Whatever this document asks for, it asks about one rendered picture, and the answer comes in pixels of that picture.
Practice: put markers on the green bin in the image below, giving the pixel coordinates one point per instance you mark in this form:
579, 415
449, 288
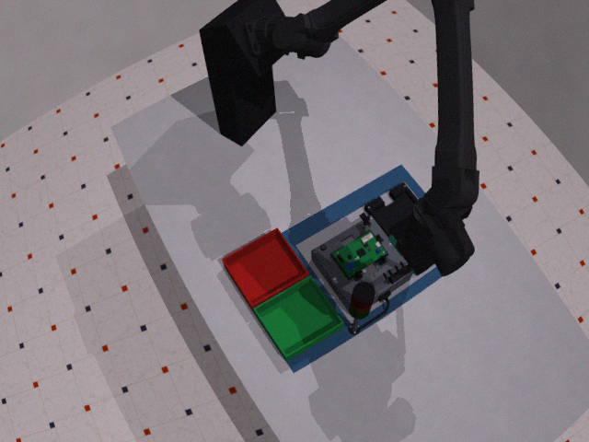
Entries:
297, 317

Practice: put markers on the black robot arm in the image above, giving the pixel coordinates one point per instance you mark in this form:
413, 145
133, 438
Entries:
455, 178

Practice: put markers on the red square tray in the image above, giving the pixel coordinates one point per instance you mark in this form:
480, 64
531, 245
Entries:
264, 268

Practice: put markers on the green circuit board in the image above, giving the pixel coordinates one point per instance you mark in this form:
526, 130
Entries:
359, 253

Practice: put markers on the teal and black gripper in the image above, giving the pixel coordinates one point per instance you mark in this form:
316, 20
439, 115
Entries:
411, 248

